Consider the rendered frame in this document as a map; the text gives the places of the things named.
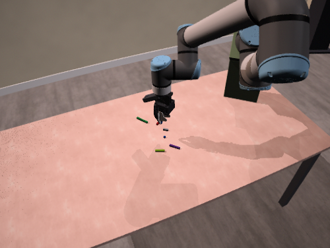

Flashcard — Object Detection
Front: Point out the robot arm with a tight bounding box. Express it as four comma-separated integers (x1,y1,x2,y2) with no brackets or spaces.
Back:
143,0,310,103

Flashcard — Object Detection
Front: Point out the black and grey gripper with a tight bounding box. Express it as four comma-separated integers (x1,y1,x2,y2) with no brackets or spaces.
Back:
154,92,175,124

